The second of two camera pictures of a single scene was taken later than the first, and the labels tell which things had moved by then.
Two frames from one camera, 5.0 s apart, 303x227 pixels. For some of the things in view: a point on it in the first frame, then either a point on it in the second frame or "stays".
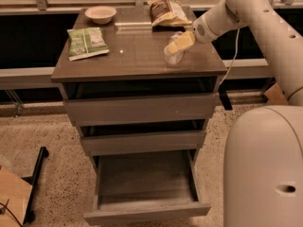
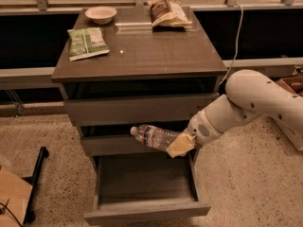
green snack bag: [83, 43] stays
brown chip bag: [165, 12] stays
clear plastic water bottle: [174, 58] to [154, 137]
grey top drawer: [132, 110] stays
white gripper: [202, 31] to [201, 129]
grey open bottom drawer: [144, 186] stays
